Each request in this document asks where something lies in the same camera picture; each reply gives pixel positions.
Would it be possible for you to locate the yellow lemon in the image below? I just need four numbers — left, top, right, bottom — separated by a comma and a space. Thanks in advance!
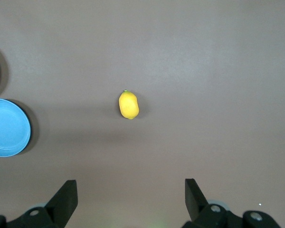
118, 89, 140, 120

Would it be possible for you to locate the blue plate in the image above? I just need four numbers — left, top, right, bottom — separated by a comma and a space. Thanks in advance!
0, 98, 32, 158

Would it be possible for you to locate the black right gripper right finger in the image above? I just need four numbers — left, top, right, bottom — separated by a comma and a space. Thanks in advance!
181, 178, 282, 228

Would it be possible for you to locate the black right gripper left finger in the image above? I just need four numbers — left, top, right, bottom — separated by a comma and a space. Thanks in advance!
0, 180, 78, 228

